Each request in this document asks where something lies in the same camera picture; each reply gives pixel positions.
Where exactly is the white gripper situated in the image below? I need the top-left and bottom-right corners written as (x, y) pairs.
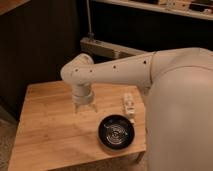
top-left (72, 91), bottom-right (98, 114)

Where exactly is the small white bottle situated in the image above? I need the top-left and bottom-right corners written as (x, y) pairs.
top-left (123, 93), bottom-right (135, 124)

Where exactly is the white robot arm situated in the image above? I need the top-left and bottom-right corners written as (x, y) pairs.
top-left (60, 47), bottom-right (213, 171)

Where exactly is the black ceramic bowl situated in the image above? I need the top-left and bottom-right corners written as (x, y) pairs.
top-left (97, 114), bottom-right (135, 150)

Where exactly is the wooden table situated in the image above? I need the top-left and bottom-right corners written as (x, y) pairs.
top-left (8, 81), bottom-right (146, 171)

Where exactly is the grey metal beam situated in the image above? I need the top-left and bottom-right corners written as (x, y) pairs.
top-left (80, 37), bottom-right (144, 59)

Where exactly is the metal pole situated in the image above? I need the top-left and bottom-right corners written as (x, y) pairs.
top-left (86, 0), bottom-right (94, 41)

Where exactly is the wooden shelf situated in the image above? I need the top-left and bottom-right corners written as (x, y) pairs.
top-left (94, 0), bottom-right (213, 21)

